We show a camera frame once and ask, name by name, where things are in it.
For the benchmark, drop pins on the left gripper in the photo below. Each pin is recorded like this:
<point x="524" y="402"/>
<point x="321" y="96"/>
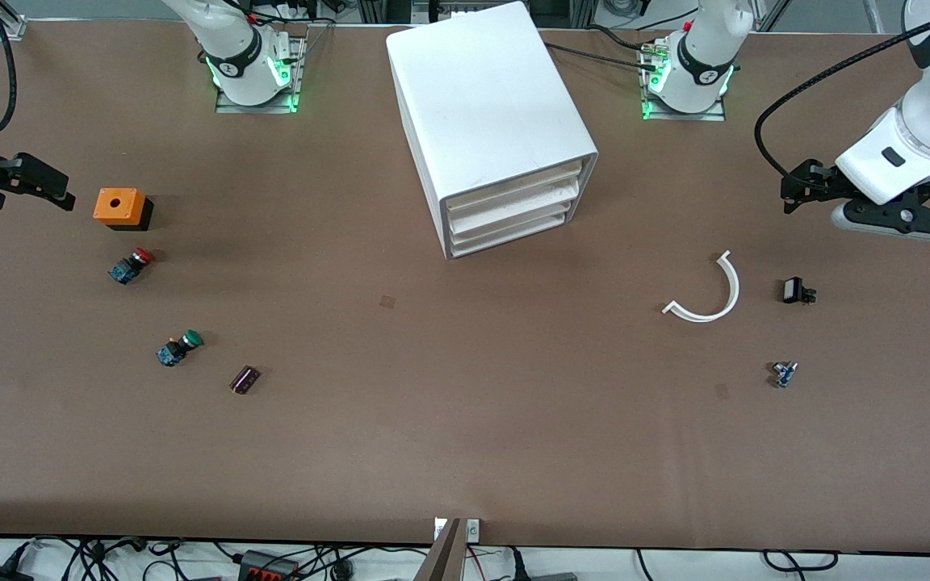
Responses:
<point x="827" y="182"/>

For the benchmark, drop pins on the white plastic drawer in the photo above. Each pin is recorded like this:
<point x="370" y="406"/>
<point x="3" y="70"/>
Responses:
<point x="513" y="187"/>
<point x="513" y="208"/>
<point x="509" y="228"/>

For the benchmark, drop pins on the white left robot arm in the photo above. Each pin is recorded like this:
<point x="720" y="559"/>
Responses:
<point x="707" y="48"/>

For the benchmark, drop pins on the orange and black button box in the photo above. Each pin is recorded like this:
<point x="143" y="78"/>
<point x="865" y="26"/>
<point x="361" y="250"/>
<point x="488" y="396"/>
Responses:
<point x="116" y="206"/>

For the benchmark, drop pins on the white plastic drawer cabinet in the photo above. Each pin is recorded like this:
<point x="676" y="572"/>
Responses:
<point x="481" y="97"/>

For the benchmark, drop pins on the white curved plastic strip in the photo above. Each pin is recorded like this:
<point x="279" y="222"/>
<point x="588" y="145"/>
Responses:
<point x="732" y="290"/>

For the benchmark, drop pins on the small blue grey component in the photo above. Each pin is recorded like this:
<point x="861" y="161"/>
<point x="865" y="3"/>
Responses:
<point x="784" y="374"/>

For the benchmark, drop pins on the dark purple capacitor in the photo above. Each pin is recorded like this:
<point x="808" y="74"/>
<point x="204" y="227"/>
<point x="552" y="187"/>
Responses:
<point x="245" y="380"/>

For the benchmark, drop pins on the black power strip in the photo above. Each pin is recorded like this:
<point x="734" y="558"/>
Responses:
<point x="267" y="565"/>

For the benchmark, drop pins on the small black switch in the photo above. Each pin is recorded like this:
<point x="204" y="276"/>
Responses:
<point x="793" y="290"/>

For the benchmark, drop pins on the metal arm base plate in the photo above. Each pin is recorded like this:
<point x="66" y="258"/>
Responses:
<point x="227" y="105"/>
<point x="715" y="117"/>

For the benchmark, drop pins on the red push button switch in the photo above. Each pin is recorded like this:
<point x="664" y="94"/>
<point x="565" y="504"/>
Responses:
<point x="127" y="268"/>

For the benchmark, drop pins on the metal table corner bracket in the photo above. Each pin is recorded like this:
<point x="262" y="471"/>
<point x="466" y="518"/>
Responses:
<point x="13" y="27"/>

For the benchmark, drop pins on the green push button switch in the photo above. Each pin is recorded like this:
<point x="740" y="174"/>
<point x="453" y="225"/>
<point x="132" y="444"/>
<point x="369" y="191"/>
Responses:
<point x="174" y="350"/>

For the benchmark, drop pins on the small metal edge bracket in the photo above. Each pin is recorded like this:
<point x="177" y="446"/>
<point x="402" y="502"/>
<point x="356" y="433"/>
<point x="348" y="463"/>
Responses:
<point x="474" y="530"/>

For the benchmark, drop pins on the wooden post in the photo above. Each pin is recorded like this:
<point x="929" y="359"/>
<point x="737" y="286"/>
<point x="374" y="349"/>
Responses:
<point x="442" y="561"/>

